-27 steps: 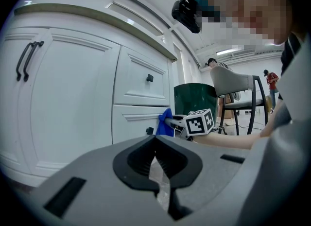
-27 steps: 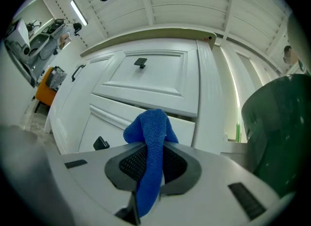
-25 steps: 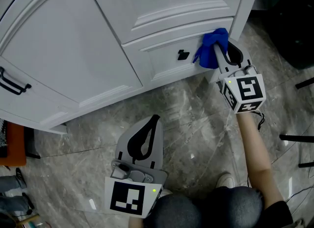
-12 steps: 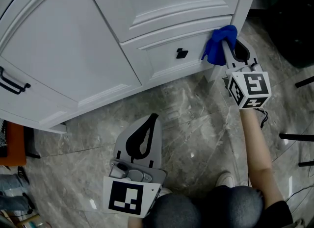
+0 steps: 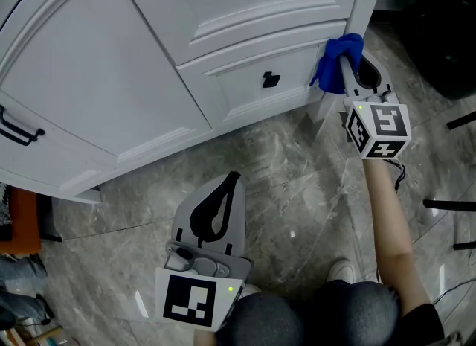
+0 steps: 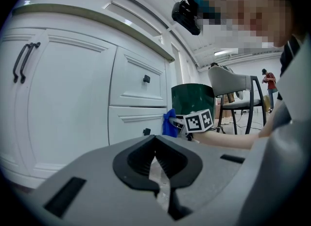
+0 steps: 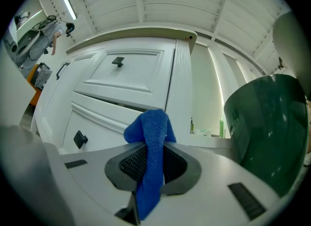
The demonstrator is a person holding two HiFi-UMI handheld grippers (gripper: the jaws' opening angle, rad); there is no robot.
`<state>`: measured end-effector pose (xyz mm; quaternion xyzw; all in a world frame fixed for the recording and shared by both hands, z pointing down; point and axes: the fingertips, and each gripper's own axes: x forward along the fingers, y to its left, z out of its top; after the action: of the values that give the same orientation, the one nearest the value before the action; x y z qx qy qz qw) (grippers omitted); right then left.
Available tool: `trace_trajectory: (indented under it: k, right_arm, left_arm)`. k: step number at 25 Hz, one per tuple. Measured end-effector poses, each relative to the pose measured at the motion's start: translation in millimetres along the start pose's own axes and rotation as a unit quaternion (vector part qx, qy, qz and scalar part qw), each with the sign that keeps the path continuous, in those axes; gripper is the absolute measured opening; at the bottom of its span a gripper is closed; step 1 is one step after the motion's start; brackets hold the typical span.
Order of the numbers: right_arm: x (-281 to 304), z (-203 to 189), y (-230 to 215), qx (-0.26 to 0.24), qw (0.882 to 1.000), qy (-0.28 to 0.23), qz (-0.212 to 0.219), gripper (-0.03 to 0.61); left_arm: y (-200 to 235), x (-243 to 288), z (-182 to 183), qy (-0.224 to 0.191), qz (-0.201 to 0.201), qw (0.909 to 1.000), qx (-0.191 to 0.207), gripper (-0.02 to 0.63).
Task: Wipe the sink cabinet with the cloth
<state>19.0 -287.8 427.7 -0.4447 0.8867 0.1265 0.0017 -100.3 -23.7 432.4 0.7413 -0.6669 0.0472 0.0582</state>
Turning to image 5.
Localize white round table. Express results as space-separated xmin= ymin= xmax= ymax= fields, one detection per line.
xmin=371 ymin=0 xmax=476 ymax=100

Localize grey chair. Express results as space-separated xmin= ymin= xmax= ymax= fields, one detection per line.
xmin=423 ymin=109 xmax=476 ymax=252

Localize person's legs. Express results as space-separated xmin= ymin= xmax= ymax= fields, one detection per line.
xmin=215 ymin=279 xmax=402 ymax=346

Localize white vanity cabinet with sink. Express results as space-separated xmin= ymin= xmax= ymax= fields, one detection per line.
xmin=0 ymin=0 xmax=387 ymax=204

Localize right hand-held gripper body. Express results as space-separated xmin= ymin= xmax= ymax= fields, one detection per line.
xmin=341 ymin=89 xmax=412 ymax=161

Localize person's white shoe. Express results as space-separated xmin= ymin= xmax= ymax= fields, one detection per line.
xmin=327 ymin=260 xmax=356 ymax=286
xmin=241 ymin=283 xmax=263 ymax=298

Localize person's black shirt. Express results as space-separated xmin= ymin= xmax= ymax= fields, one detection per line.
xmin=403 ymin=302 xmax=446 ymax=346

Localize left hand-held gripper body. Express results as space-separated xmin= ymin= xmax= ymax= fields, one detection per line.
xmin=155 ymin=240 xmax=254 ymax=333

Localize blue cloth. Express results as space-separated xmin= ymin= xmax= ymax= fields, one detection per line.
xmin=309 ymin=33 xmax=364 ymax=95

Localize person's right forearm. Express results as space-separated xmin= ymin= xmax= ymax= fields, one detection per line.
xmin=362 ymin=156 xmax=433 ymax=314

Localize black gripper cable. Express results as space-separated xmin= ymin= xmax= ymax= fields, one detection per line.
xmin=386 ymin=158 xmax=407 ymax=192

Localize person's right white shoe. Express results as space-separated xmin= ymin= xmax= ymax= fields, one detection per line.
xmin=327 ymin=260 xmax=356 ymax=286

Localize small white drawer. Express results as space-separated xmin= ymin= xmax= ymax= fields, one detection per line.
xmin=176 ymin=19 xmax=349 ymax=128

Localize white cabinet door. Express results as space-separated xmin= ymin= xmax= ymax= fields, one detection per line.
xmin=0 ymin=0 xmax=213 ymax=189
xmin=111 ymin=0 xmax=364 ymax=66
xmin=0 ymin=87 xmax=116 ymax=204

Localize person's left white shoe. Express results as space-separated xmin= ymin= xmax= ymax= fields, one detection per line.
xmin=241 ymin=283 xmax=263 ymax=298

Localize black white patterned pillow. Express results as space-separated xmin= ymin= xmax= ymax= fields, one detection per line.
xmin=0 ymin=184 xmax=14 ymax=242

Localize person's left forearm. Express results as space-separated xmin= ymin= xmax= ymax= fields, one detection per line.
xmin=193 ymin=328 xmax=221 ymax=346

